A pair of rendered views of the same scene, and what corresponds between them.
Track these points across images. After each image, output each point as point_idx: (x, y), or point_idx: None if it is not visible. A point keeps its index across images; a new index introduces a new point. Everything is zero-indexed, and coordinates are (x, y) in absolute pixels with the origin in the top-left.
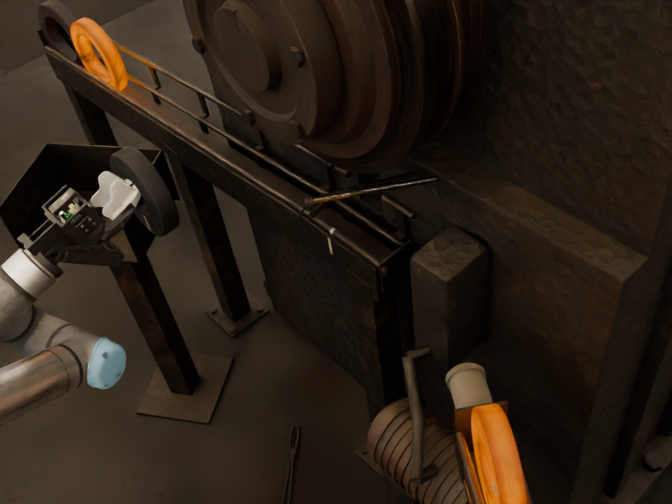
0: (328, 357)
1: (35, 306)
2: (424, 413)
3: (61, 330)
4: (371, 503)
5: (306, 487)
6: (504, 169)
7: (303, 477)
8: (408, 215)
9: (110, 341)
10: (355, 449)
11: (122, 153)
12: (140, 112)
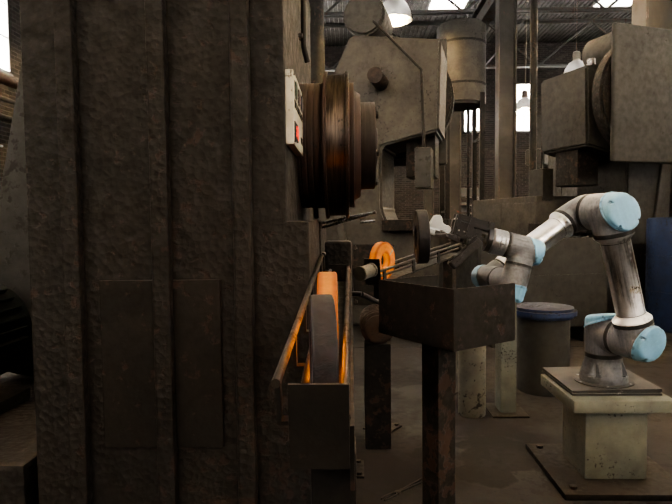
0: None
1: (504, 265)
2: (368, 311)
3: (495, 267)
4: (379, 463)
5: (405, 480)
6: (308, 216)
7: (402, 484)
8: (325, 252)
9: (475, 270)
10: (361, 479)
11: (423, 210)
12: (351, 318)
